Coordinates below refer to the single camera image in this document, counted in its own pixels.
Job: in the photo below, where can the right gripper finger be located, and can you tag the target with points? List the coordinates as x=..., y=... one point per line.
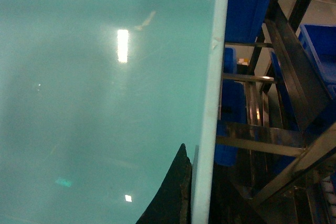
x=172, y=202

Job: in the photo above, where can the turquoise plastic bin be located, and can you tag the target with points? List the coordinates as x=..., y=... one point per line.
x=97, y=96

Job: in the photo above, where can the large blue bin right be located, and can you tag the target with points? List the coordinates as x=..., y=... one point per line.
x=319, y=44

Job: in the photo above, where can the large blue bin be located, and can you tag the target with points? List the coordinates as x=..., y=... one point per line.
x=244, y=20
x=319, y=44

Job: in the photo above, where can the large blue bin centre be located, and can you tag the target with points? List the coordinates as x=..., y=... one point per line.
x=244, y=20

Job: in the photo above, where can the blue bin below rail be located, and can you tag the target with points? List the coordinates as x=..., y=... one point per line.
x=233, y=109

